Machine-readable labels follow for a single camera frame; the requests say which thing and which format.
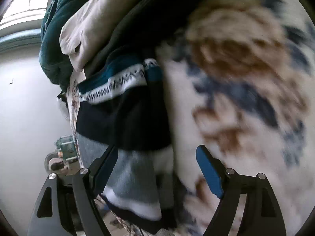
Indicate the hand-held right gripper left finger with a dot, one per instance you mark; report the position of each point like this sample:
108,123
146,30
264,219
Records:
106,169

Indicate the dark folded garment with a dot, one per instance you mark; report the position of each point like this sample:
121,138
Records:
147,19

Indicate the green basket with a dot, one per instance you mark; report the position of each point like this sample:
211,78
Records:
65,148

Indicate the grey bucket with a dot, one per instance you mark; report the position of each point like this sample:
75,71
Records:
51,163

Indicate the beige folded garment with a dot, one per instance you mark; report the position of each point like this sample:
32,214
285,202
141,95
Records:
98,22

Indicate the floral bed sheet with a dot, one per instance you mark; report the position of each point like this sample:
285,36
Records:
233,103

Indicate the teal quilt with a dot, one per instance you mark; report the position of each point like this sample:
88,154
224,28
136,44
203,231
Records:
56,34

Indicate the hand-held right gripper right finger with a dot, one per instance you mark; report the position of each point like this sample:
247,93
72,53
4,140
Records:
209,174

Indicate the barred window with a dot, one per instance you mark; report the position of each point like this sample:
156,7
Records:
22,2

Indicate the striped knit sweater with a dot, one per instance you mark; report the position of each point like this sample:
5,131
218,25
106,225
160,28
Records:
123,123

